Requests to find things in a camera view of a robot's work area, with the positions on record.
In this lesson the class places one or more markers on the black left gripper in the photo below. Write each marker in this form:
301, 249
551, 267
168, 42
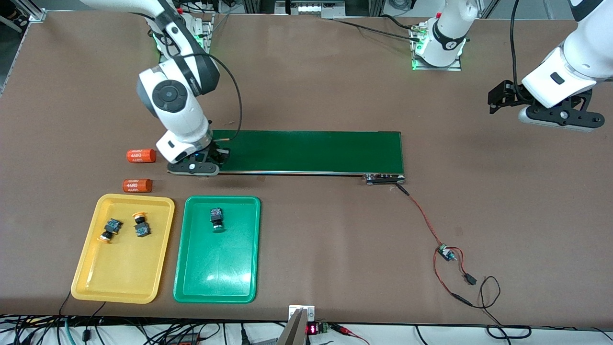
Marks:
518, 93

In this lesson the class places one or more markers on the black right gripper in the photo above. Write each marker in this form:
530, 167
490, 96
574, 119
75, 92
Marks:
216, 154

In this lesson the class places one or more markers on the green push button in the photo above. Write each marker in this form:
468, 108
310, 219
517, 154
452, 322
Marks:
217, 218

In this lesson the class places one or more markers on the orange 4680 cylinder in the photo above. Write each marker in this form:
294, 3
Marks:
137, 186
141, 156

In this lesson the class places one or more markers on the yellow push button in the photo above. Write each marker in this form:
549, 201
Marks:
141, 229
111, 227

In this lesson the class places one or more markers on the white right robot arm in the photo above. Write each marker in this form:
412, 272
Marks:
177, 105

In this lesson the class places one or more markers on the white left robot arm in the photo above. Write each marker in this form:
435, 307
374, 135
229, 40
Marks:
570, 72

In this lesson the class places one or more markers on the green conveyor belt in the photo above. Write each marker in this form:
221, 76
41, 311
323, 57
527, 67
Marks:
311, 151

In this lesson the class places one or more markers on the green plastic tray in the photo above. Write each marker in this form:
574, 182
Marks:
218, 263

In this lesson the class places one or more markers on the yellow plastic tray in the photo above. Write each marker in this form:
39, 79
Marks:
124, 273

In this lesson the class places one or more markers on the small green controller board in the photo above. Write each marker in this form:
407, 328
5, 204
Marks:
445, 252

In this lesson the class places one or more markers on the white light fixture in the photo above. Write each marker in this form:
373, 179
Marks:
311, 8

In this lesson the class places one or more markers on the red digit display module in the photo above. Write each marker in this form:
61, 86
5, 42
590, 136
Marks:
312, 329

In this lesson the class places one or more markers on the red clip lead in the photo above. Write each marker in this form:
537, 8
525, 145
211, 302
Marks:
342, 328

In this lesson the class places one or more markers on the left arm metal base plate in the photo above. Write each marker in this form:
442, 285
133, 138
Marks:
436, 68

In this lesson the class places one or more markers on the aluminium frame profile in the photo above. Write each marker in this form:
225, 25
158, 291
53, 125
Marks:
364, 7
488, 7
258, 5

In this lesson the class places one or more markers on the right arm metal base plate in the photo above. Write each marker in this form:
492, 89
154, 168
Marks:
208, 38

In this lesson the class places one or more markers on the grey metal camera stand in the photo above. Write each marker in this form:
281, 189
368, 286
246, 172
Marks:
294, 330

